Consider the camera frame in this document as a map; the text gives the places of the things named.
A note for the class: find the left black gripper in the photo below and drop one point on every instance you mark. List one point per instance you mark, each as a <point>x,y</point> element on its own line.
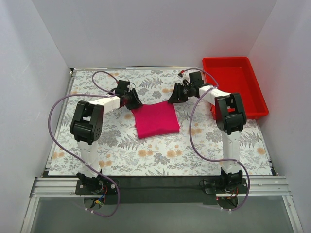
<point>132,98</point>

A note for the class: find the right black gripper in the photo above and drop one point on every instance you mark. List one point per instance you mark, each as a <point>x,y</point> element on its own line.
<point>178,92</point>

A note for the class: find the magenta t shirt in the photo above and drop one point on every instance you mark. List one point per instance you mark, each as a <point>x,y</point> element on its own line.
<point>155,119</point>

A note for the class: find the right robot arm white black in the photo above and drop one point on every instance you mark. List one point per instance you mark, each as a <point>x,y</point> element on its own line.
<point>230,118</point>

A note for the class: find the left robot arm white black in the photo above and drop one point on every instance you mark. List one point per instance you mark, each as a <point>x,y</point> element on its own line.
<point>86,127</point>

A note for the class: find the red plastic bin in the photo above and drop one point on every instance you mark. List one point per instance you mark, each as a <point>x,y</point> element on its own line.
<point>236,75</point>

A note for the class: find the floral patterned table mat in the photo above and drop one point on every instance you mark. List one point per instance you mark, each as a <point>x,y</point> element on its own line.
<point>120,150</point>

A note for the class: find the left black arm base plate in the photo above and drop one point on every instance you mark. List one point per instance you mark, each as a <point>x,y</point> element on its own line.
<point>95,187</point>

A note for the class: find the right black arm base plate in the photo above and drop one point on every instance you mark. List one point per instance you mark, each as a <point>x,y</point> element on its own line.
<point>216,186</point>

